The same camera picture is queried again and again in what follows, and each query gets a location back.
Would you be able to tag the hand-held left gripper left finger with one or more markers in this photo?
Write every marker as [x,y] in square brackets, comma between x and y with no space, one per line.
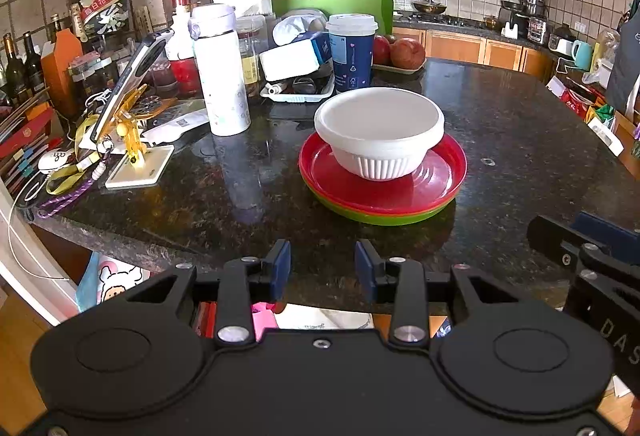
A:
[281,271]

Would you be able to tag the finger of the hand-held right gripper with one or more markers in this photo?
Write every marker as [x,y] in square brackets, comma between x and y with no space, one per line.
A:
[610,231]
[552,238]

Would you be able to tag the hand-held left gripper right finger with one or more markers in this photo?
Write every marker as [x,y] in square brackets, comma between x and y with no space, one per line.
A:
[365,271]

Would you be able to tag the green plastic plate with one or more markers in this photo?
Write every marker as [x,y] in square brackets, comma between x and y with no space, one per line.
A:
[380,220]

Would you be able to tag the orange plastic plate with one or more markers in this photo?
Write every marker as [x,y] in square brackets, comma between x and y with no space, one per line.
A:
[325,197]

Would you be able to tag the magenta-red plastic plate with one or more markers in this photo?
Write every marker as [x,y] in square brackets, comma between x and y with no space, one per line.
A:
[430,186]

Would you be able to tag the white ribbed plastic bowl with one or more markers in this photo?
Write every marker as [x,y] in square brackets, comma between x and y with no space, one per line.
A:
[380,111]
[380,163]
[440,128]

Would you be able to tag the white window gift box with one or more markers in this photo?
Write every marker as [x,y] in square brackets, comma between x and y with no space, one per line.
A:
[606,136]

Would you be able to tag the red shopping bags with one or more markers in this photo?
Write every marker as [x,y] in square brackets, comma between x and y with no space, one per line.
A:
[572,98]

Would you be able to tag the cartoon printed bag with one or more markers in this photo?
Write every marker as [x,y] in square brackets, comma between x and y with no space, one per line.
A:
[115,283]

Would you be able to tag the dark grey apron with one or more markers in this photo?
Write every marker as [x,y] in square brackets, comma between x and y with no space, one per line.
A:
[627,56]

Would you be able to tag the teal electric kettle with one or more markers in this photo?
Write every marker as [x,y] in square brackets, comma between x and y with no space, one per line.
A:
[582,56]

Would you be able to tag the clear plastic jug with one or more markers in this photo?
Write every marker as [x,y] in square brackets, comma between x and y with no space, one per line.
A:
[606,53]

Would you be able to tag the yellow phone stand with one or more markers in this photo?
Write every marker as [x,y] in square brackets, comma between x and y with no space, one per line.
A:
[137,163]

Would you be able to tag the white paper packet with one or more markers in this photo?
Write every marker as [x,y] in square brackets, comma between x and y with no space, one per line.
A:
[175,126]

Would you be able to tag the white tray with dark contents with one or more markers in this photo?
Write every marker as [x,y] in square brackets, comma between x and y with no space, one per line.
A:
[300,91]

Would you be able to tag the white slow cooker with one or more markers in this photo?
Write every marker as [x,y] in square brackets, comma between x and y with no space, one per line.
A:
[562,43]

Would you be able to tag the white thermos bottle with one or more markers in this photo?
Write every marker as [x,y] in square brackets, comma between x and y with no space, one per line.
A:
[222,81]

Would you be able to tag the beige fruit tray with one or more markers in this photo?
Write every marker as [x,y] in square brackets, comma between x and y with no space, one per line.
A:
[400,70]

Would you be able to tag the glass canister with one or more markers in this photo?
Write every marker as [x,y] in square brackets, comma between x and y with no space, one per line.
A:
[538,31]

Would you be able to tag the wooden base cabinets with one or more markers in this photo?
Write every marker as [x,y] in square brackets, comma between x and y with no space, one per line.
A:
[465,48]

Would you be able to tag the white cardboard box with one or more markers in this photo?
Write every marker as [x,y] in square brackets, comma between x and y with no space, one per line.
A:
[287,61]

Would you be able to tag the white knife holder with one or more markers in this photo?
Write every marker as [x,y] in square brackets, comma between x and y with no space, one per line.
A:
[510,32]

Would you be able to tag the clear glass storage jar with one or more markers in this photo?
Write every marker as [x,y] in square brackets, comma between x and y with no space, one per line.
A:
[251,61]

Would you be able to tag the blue paper cup white lid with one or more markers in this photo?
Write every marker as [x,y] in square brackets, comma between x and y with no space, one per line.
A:
[352,56]

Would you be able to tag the red jar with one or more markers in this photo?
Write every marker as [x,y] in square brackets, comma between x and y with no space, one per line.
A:
[185,76]

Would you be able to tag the red apple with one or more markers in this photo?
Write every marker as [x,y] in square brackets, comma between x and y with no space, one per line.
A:
[381,51]
[407,54]

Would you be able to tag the amber glass pot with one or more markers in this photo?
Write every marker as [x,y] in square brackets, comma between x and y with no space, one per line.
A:
[492,23]

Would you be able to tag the black coffee machine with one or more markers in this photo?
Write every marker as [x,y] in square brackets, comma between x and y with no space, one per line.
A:
[517,16]

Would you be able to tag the blue cardboard box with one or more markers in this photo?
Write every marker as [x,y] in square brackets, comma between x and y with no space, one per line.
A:
[320,47]

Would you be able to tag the steel pot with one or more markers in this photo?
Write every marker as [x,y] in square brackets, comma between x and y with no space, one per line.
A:
[532,5]

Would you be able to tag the smartphone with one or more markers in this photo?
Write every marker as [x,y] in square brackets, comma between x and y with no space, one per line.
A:
[132,81]

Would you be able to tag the gas stove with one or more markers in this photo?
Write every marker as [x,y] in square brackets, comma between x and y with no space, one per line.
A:
[440,21]

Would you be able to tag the dark wok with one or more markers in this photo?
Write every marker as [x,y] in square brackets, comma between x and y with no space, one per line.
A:
[430,7]

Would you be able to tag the green cutting board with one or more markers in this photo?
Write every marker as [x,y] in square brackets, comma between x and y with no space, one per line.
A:
[340,6]

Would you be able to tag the red envelopes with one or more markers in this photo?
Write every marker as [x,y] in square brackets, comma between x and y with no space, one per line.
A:
[25,131]

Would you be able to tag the orange carton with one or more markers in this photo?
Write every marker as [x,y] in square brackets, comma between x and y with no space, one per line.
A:
[62,76]

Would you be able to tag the black printed rice bag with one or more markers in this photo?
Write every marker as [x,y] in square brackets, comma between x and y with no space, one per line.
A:
[102,1]

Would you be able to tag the dark wine bottle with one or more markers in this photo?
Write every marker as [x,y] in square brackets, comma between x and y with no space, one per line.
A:
[32,63]
[14,71]

